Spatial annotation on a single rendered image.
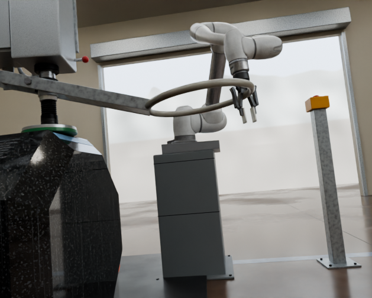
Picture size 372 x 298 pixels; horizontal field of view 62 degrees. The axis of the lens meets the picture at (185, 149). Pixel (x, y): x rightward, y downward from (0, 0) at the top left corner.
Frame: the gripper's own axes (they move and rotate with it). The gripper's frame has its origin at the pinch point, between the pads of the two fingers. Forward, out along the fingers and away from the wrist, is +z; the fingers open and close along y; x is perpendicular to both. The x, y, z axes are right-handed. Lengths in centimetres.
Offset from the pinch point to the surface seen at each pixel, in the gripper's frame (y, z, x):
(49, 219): 87, 29, 15
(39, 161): 89, 9, 6
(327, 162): -74, 29, -38
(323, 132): -75, 9, -37
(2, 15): 98, -54, -9
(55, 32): 78, -43, -3
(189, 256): 19, 72, -70
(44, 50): 83, -36, -4
